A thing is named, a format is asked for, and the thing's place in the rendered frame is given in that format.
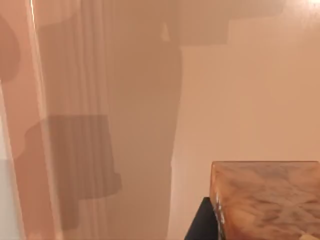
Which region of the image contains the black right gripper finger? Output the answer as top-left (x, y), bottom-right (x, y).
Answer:
top-left (184, 196), bottom-right (222, 240)

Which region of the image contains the brown marbled block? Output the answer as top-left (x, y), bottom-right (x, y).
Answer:
top-left (210, 160), bottom-right (320, 240)

